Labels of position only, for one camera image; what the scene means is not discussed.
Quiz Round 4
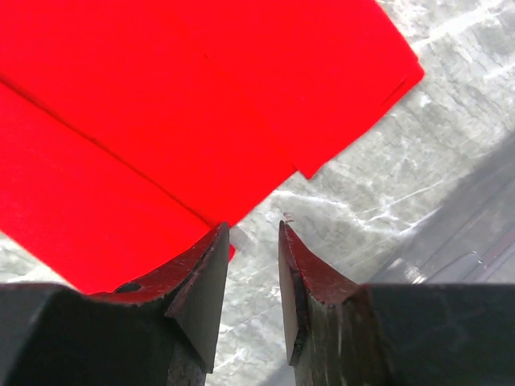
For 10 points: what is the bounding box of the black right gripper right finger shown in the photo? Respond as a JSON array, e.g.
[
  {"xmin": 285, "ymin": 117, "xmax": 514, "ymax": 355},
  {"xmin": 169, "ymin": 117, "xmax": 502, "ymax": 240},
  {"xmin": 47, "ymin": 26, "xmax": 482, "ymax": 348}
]
[{"xmin": 278, "ymin": 224, "xmax": 514, "ymax": 385}]

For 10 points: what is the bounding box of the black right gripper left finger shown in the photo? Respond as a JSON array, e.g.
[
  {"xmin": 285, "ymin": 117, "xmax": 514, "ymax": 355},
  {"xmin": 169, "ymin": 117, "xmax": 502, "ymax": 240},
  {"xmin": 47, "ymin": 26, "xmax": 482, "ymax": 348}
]
[{"xmin": 1, "ymin": 223, "xmax": 229, "ymax": 385}]

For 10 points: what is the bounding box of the red t shirt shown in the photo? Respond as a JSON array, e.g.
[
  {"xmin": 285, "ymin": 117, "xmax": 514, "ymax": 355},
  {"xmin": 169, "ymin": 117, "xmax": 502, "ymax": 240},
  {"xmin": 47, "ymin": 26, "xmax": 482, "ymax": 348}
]
[{"xmin": 1, "ymin": 1, "xmax": 424, "ymax": 293}]

